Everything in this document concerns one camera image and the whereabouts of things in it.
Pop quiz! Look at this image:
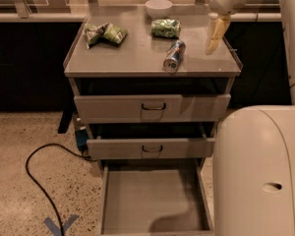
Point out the green chip bag right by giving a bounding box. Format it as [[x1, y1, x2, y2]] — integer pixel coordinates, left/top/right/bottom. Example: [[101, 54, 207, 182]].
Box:
[[151, 19, 181, 38]]

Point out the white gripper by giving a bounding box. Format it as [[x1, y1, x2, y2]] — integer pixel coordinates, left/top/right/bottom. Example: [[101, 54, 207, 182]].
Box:
[[206, 0, 247, 55]]

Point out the grey middle drawer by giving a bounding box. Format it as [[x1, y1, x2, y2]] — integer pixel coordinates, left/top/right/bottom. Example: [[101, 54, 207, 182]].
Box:
[[87, 138, 214, 159]]

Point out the grey drawer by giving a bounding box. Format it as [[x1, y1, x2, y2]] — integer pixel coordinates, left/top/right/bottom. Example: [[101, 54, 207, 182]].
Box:
[[87, 138, 214, 159], [96, 160, 214, 236], [75, 94, 230, 124]]

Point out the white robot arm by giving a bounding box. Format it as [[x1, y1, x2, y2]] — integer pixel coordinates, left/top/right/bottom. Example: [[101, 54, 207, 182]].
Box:
[[204, 0, 295, 236]]

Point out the green chip bag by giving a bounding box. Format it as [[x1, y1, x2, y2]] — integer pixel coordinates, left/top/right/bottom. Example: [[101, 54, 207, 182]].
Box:
[[151, 19, 181, 38], [83, 23, 128, 49]]

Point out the grey top drawer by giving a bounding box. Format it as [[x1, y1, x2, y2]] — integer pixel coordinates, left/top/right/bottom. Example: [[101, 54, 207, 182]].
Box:
[[75, 94, 230, 124]]

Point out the grey metal drawer cabinet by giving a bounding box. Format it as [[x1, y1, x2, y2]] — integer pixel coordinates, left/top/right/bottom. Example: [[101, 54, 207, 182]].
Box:
[[63, 5, 244, 170]]

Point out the green chip bag left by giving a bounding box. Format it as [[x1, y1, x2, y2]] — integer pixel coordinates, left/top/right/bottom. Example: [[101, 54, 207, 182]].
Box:
[[83, 23, 128, 49]]

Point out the blue power box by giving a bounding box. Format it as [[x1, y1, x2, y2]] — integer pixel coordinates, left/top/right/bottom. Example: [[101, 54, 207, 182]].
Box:
[[75, 130, 89, 152]]

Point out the blue tape floor mark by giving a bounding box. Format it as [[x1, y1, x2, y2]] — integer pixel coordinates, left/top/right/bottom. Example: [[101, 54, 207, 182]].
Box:
[[43, 213, 80, 236]]

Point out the grey bottom drawer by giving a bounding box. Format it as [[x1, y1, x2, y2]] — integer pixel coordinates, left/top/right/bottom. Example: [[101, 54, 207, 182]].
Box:
[[96, 160, 214, 236]]

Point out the white bowl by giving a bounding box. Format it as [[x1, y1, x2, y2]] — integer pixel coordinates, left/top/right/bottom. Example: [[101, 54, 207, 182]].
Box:
[[145, 0, 172, 19]]

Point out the black floor cable left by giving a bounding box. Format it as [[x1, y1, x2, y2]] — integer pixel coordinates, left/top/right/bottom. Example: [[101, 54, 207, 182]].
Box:
[[25, 143, 96, 236]]

